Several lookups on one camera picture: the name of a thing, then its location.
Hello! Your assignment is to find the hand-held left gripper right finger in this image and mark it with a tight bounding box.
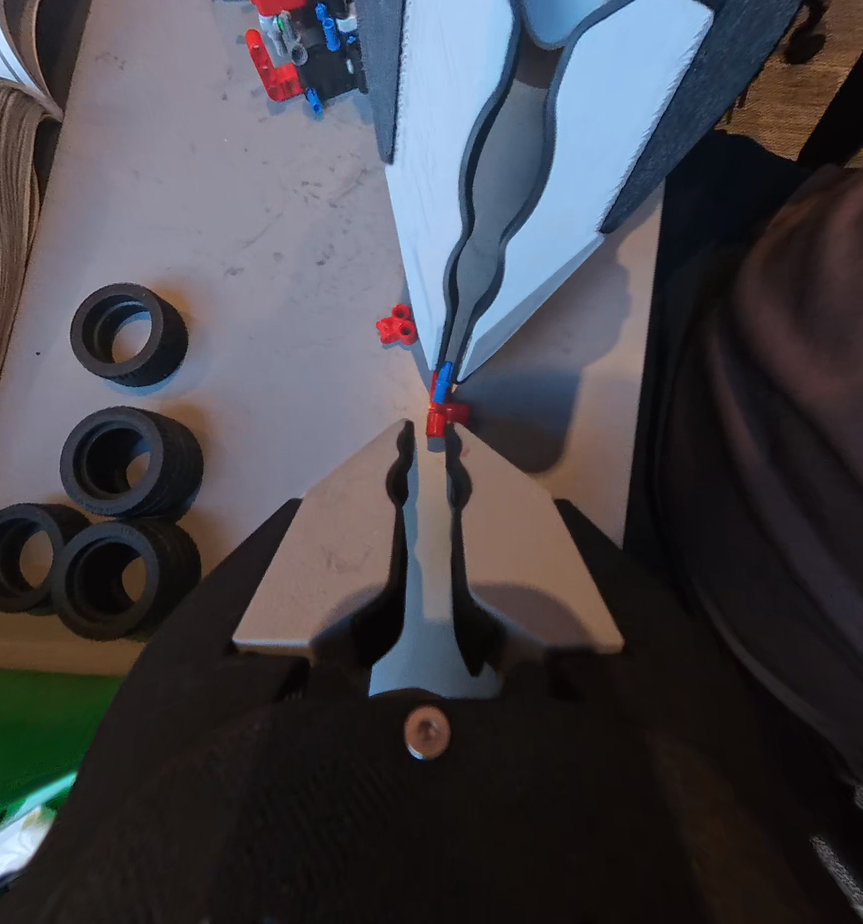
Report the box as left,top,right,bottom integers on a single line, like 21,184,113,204
444,422,625,676

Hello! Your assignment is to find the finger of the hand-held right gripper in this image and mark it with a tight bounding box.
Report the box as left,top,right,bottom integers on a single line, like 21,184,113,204
457,0,715,385
392,0,526,371

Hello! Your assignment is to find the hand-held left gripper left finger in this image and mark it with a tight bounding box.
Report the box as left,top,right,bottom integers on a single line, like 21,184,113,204
233,419,418,676

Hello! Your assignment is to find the toy brick race car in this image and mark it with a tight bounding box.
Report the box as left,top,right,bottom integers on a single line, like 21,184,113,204
246,0,368,116

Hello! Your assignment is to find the grey desk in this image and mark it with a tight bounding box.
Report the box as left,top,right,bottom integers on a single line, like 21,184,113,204
0,0,663,676

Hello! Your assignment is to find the red double brick connector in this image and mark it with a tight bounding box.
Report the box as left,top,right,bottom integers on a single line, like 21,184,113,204
376,305,418,346

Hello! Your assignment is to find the person's brown shirt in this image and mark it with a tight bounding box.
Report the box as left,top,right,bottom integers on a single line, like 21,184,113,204
655,162,863,795

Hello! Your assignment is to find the green plastic bin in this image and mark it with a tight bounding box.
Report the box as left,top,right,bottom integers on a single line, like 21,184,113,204
0,667,126,831

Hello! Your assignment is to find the clear plastic bag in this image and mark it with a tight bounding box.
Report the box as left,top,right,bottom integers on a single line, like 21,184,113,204
0,783,68,903

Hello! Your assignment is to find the black metal frame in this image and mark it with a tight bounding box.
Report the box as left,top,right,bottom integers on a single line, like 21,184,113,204
796,43,863,170

